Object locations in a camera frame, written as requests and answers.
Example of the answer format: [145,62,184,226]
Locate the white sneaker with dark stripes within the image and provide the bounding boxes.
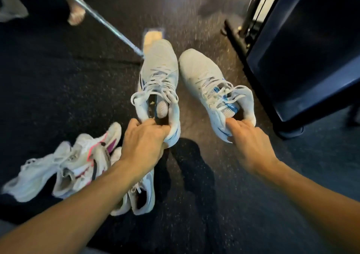
[131,39,181,149]

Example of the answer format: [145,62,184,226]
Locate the person's right hand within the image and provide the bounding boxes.
[226,117,278,176]

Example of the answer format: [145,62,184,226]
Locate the person's left hand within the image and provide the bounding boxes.
[119,118,171,179]

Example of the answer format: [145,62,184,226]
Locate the flat mop with metal pole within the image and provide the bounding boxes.
[52,0,165,59]

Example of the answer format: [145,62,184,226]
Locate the black machine cabinet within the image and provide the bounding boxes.
[245,0,360,140]

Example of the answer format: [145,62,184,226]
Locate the white sneaker with blue tongue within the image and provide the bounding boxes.
[178,48,257,144]

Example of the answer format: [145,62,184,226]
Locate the white grey sneaker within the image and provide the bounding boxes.
[128,169,156,216]
[110,146,131,217]

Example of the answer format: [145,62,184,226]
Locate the plain white sneaker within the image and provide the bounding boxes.
[1,141,72,203]

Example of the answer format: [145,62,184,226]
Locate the person's left forearm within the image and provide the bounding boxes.
[0,161,148,254]

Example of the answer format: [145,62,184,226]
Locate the person's right forearm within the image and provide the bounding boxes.
[260,158,360,254]

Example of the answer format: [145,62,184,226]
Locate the white sneaker with pink accents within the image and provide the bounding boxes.
[52,144,112,200]
[75,122,122,162]

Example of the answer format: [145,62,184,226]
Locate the black metal equipment frame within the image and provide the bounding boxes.
[221,0,277,64]

